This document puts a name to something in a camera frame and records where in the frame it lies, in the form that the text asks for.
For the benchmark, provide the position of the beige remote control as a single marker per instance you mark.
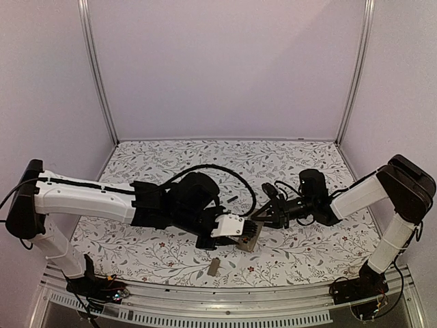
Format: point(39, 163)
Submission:
point(248, 243)

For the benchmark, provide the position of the beige battery cover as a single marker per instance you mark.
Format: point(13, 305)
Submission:
point(213, 267)

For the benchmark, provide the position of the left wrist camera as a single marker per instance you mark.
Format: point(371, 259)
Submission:
point(233, 225)

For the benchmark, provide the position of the floral patterned table mat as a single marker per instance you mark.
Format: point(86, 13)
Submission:
point(305, 253)

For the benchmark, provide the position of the right aluminium frame post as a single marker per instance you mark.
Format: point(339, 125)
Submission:
point(363, 44)

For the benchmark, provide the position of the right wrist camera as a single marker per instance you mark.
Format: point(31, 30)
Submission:
point(273, 194)

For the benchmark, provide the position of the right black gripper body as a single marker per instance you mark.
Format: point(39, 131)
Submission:
point(280, 214)

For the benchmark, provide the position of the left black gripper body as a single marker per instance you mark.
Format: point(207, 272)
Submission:
point(185, 221)

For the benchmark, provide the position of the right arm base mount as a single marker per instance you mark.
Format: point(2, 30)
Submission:
point(368, 284)

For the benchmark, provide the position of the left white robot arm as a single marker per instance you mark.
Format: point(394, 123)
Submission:
point(41, 192)

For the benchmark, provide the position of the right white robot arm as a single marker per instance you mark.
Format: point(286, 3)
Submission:
point(408, 188)

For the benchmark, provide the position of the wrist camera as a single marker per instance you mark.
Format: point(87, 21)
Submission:
point(273, 194)
point(233, 225)

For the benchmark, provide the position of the left aluminium frame post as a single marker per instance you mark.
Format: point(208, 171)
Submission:
point(90, 45)

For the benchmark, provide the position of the aluminium frame post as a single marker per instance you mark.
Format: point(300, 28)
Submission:
point(90, 45)
point(363, 44)

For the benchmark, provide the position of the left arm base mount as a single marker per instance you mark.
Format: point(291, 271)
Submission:
point(100, 289)

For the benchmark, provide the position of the front aluminium rail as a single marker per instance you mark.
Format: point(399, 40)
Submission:
point(161, 305)

